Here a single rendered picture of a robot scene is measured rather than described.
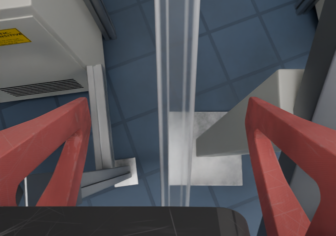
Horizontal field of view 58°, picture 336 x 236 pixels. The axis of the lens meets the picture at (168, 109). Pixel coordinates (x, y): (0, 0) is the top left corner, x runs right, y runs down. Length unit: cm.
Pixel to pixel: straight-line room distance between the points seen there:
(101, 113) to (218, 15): 63
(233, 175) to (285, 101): 83
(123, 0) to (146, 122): 47
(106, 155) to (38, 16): 35
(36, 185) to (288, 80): 26
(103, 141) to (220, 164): 46
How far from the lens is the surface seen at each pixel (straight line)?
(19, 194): 41
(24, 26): 60
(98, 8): 95
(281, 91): 25
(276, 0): 127
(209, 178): 105
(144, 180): 106
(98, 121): 77
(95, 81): 79
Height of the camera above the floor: 105
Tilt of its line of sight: 81 degrees down
